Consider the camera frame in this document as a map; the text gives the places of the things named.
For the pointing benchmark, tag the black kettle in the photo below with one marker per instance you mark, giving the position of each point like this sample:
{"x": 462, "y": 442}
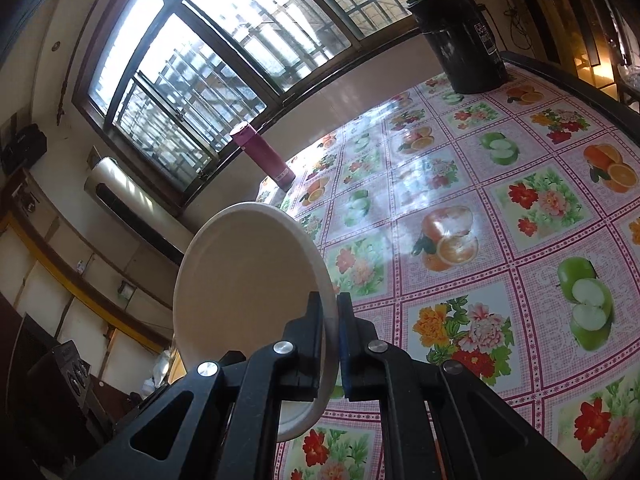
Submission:
{"x": 465, "y": 45}

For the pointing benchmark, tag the floral fruit print tablecloth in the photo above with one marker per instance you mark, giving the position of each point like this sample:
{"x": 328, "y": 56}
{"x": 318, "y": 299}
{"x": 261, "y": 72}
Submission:
{"x": 450, "y": 185}

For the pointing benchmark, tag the small black wall device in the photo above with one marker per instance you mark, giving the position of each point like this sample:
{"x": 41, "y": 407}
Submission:
{"x": 26, "y": 199}

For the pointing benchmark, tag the barred window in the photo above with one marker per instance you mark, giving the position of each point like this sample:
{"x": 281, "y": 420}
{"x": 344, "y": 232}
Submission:
{"x": 210, "y": 60}

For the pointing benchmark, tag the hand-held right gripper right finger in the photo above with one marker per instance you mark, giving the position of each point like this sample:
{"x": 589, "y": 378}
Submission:
{"x": 345, "y": 360}

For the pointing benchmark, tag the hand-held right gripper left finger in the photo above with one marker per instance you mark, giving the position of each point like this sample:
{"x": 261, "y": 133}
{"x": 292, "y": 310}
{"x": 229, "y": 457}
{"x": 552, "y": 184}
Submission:
{"x": 310, "y": 340}

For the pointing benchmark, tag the white smooth bowl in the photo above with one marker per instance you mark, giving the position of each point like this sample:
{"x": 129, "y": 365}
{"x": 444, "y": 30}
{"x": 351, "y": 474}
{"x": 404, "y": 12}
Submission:
{"x": 250, "y": 280}

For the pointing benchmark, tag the black wall speaker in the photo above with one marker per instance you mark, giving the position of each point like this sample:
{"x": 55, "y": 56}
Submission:
{"x": 25, "y": 147}

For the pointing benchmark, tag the wall switch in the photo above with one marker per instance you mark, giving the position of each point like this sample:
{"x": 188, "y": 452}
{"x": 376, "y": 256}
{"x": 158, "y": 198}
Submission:
{"x": 126, "y": 292}

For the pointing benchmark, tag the white air conditioner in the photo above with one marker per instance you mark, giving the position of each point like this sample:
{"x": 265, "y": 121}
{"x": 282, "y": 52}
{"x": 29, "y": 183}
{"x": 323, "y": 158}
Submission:
{"x": 115, "y": 185}

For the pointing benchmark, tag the magenta bottle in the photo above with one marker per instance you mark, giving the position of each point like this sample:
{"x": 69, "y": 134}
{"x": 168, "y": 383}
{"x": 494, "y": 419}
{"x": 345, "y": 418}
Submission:
{"x": 262, "y": 155}

